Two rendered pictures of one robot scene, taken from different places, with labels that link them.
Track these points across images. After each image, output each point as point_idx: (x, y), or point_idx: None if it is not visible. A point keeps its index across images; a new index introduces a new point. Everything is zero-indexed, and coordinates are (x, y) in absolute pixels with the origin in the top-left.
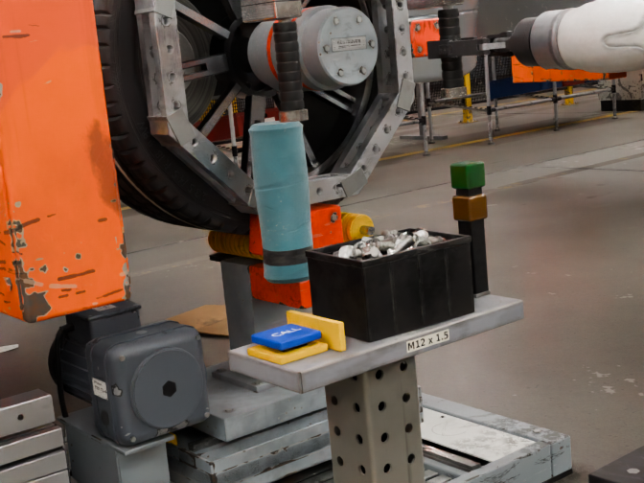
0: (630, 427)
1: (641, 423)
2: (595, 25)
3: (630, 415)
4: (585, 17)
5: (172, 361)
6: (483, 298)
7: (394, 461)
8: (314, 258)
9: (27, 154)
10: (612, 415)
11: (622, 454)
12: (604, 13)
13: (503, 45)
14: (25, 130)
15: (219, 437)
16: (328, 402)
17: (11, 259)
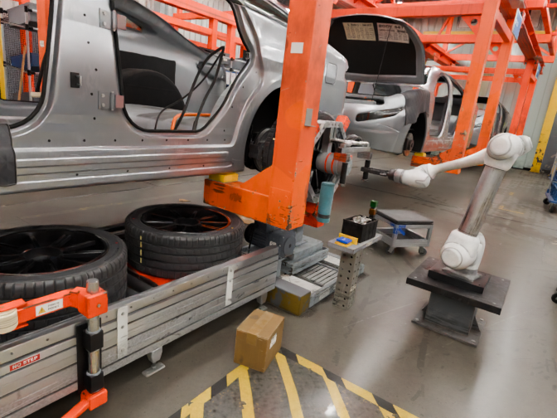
0: (369, 262)
1: (371, 261)
2: (414, 177)
3: (367, 259)
4: (411, 174)
5: (292, 239)
6: None
7: (355, 269)
8: (346, 221)
9: (296, 190)
10: (363, 259)
11: (371, 269)
12: (416, 175)
13: (385, 174)
14: (297, 184)
15: (291, 258)
16: (341, 255)
17: (287, 214)
